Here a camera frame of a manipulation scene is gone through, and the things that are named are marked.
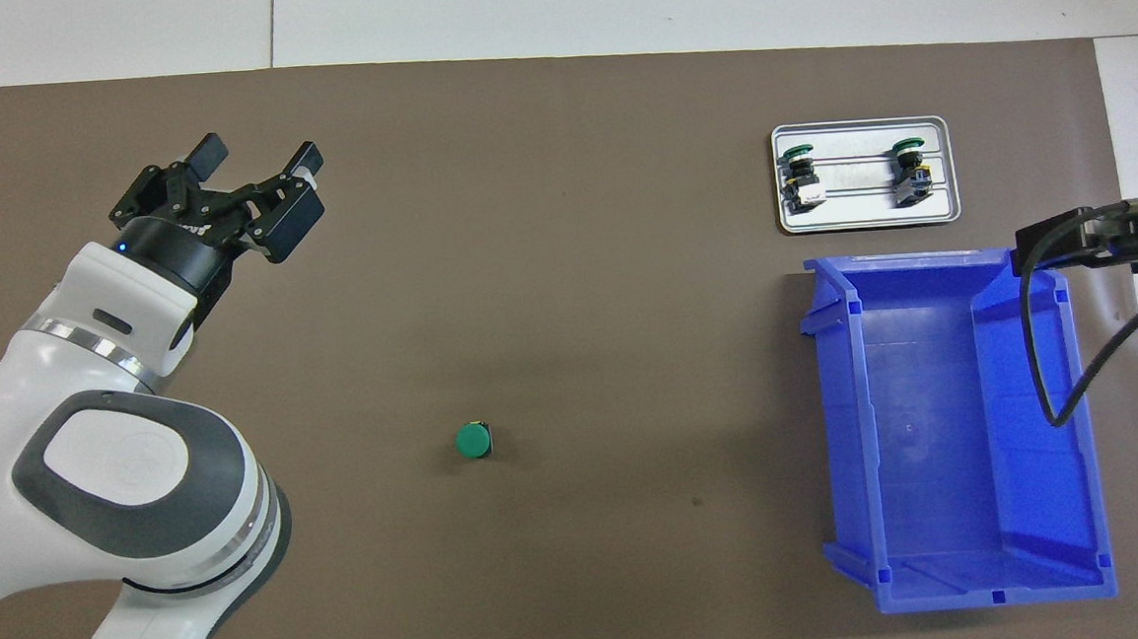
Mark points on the brown table mat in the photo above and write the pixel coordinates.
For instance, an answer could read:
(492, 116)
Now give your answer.
(618, 158)

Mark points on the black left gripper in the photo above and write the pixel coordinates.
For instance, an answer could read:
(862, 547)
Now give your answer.
(185, 254)

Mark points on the green push button switch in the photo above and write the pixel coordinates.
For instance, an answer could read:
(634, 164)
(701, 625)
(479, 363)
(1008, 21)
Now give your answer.
(803, 182)
(473, 441)
(911, 180)

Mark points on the blue plastic storage bin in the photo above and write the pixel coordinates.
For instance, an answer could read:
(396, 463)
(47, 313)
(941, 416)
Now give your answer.
(932, 436)

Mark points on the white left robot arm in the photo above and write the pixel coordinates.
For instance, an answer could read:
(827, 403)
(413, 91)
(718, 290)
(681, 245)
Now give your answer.
(123, 465)

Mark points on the grey metal tray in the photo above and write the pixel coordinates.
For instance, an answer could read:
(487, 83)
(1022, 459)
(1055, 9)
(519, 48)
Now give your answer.
(859, 208)

